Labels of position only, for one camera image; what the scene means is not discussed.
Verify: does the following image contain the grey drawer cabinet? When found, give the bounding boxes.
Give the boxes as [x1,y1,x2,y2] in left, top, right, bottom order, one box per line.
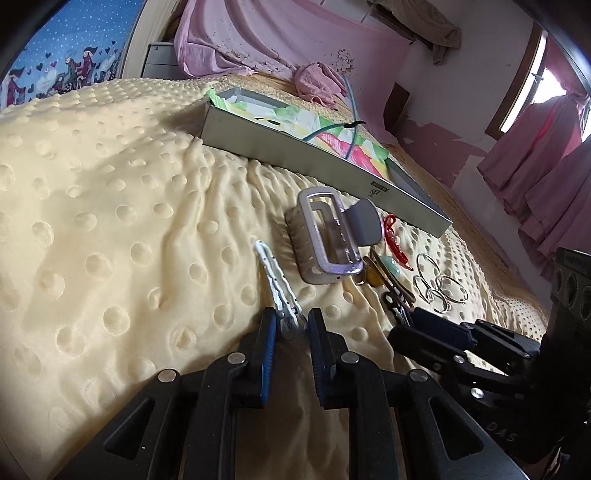
[141,42,178,79]

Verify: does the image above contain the pink hanging sheet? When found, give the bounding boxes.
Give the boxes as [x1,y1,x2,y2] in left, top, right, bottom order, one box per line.
[173,0,428,101]

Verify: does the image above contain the brown cloth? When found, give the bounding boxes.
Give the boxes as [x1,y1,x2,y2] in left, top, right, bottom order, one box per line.
[370,0,463,66]

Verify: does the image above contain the blue printed fabric wardrobe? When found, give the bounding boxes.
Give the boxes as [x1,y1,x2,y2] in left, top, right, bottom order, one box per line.
[0,0,147,110]

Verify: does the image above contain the beige wooden cupboard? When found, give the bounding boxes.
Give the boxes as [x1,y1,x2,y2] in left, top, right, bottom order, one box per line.
[121,0,182,80]

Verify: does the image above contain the brown hair clip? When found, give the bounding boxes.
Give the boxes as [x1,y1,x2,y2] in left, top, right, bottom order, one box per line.
[381,281,419,325]

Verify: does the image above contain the large silver hair claw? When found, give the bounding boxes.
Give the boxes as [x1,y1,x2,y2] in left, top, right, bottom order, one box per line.
[285,186,385,285]

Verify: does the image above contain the pink towel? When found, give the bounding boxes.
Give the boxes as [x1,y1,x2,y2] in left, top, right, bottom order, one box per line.
[294,63,355,110]

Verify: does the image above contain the yellow dotted blanket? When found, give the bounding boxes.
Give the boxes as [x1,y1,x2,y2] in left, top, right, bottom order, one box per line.
[0,74,551,480]

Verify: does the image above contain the white hair clip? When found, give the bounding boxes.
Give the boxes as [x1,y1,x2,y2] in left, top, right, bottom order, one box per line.
[254,240,307,341]

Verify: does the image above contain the amber hair clip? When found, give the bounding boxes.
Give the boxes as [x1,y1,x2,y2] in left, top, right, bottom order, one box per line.
[360,257,385,289]

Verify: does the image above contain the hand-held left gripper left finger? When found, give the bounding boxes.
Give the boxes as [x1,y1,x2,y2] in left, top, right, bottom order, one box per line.
[60,307,279,480]

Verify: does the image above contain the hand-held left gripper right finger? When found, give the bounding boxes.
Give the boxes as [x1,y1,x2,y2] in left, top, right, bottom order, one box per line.
[307,308,527,480]

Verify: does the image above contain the grey cardboard box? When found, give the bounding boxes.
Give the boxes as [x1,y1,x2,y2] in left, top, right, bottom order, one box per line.
[200,87,455,239]

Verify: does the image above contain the window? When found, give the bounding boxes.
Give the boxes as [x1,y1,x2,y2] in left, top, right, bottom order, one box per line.
[495,21,591,140]

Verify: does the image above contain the colourful painted paper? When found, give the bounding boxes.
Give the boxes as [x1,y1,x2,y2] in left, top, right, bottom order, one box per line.
[207,88,392,180]

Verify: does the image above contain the pink curtain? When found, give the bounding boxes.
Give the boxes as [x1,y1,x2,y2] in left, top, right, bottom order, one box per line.
[477,46,591,283]

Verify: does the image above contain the brown headboard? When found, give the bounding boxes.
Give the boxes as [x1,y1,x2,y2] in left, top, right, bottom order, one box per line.
[385,82,413,136]

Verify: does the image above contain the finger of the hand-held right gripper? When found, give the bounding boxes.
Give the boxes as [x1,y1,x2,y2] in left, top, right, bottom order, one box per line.
[387,325,532,408]
[409,307,541,365]

